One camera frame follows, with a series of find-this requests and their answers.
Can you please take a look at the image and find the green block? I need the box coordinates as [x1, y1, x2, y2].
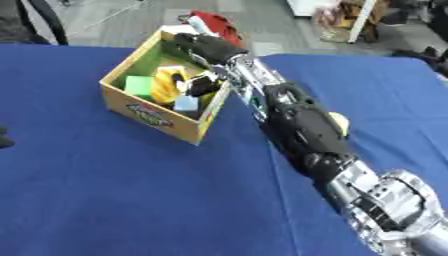
[122, 75, 158, 101]

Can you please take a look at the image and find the red bag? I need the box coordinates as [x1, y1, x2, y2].
[178, 10, 247, 48]

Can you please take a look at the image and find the yellow-green ball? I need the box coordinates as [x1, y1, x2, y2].
[327, 111, 352, 138]

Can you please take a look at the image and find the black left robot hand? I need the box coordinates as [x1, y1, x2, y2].
[0, 125, 16, 150]

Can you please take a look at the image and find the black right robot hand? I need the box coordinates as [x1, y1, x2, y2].
[171, 32, 252, 98]

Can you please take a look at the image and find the brown bag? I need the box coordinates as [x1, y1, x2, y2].
[313, 0, 392, 44]

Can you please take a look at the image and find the tan cardboard box green inside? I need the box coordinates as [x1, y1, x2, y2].
[98, 27, 235, 146]

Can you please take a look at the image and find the light blue block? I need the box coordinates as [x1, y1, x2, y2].
[171, 95, 202, 113]

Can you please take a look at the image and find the black chair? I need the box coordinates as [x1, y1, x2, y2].
[0, 0, 70, 46]

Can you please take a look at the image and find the white post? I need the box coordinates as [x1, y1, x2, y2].
[346, 0, 380, 45]

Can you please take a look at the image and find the yellow soft toy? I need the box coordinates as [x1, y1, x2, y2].
[150, 65, 189, 105]

